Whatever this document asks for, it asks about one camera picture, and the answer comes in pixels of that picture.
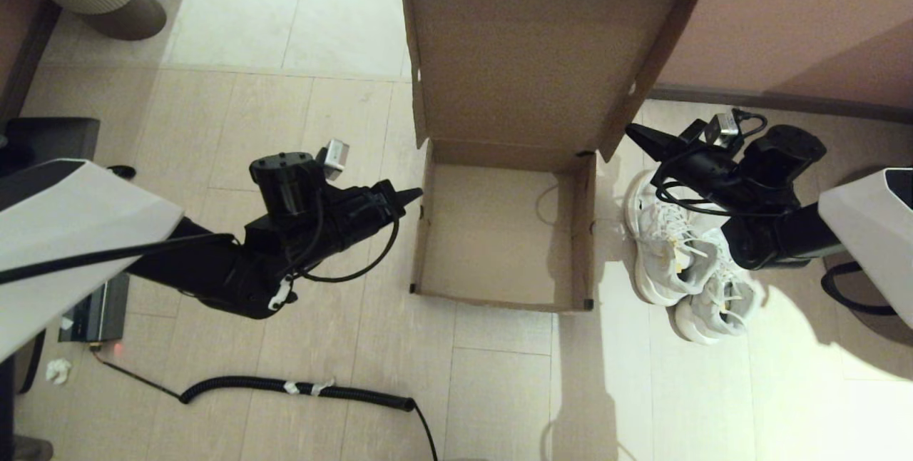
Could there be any white mesh sneaker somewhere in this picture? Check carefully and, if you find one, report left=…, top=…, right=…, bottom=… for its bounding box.
left=674, top=229, right=757, bottom=345
left=624, top=170, right=718, bottom=306

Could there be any brown cardboard shoe box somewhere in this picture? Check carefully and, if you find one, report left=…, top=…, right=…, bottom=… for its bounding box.
left=402, top=0, right=700, bottom=313

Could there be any silver black power supply box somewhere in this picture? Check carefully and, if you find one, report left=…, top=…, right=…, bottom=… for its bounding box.
left=59, top=272, right=131, bottom=344

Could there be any brown round bin base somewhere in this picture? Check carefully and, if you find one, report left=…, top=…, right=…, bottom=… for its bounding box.
left=86, top=0, right=168, bottom=42

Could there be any dark rounded furniture foot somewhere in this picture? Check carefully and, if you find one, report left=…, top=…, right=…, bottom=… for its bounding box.
left=16, top=436, right=54, bottom=461

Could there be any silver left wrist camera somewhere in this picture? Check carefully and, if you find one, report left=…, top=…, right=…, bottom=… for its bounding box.
left=316, top=138, right=350, bottom=182

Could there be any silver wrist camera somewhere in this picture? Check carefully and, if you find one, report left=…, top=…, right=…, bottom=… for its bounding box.
left=316, top=138, right=350, bottom=182
left=703, top=113, right=740, bottom=148

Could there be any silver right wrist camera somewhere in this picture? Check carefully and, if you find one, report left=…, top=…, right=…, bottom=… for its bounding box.
left=703, top=113, right=740, bottom=148

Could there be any brown round pedestal base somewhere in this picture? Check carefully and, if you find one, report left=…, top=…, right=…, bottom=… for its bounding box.
left=824, top=165, right=913, bottom=348

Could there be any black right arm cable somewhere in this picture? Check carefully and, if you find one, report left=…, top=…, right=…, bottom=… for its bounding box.
left=653, top=108, right=913, bottom=315

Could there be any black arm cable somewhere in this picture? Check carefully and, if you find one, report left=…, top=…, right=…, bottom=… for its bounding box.
left=653, top=108, right=913, bottom=315
left=0, top=183, right=400, bottom=287

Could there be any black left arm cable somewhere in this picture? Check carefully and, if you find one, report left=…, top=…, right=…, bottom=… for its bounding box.
left=0, top=183, right=400, bottom=287

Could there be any black corrugated cable double taped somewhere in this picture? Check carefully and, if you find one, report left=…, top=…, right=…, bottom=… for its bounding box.
left=93, top=350, right=437, bottom=461

